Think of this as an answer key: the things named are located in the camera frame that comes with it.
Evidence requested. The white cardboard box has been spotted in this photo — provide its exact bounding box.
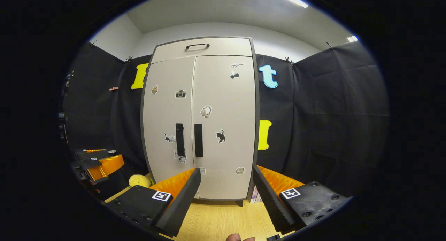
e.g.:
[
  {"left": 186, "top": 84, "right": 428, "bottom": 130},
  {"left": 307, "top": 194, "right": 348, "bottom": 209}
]
[{"left": 250, "top": 185, "right": 263, "bottom": 204}]

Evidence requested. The black door handle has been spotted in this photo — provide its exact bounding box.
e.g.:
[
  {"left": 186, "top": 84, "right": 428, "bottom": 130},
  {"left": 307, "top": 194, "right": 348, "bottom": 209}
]
[
  {"left": 194, "top": 123, "right": 204, "bottom": 158},
  {"left": 175, "top": 123, "right": 185, "bottom": 157}
]

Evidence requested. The white door with headphones sticker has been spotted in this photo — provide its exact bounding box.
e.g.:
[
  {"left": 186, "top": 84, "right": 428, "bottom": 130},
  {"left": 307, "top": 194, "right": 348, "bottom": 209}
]
[{"left": 191, "top": 55, "right": 257, "bottom": 201}]

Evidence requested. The yellow plush toy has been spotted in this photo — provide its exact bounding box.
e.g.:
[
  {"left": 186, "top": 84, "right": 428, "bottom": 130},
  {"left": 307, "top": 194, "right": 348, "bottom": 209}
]
[{"left": 129, "top": 174, "right": 152, "bottom": 188}]

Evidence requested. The white shoe cabinet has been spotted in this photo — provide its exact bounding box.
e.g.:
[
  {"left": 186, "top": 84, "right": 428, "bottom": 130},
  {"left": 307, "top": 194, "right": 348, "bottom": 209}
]
[{"left": 140, "top": 36, "right": 260, "bottom": 207}]

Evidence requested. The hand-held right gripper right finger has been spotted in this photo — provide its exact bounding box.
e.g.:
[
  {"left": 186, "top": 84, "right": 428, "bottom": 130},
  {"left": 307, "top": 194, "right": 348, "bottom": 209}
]
[{"left": 252, "top": 165, "right": 351, "bottom": 234}]

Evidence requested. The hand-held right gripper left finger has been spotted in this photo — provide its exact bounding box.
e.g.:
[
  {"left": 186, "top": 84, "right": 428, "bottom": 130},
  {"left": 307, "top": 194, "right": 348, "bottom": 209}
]
[{"left": 104, "top": 167, "right": 202, "bottom": 238}]

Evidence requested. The white cabinet drawer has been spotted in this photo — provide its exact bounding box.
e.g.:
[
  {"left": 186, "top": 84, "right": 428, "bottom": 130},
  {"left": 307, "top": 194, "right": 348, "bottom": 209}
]
[{"left": 150, "top": 38, "right": 253, "bottom": 64}]

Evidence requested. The white door with phone sticker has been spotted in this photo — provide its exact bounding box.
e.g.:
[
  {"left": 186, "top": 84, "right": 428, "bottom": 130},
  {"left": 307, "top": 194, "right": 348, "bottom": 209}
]
[{"left": 143, "top": 56, "right": 196, "bottom": 200}]

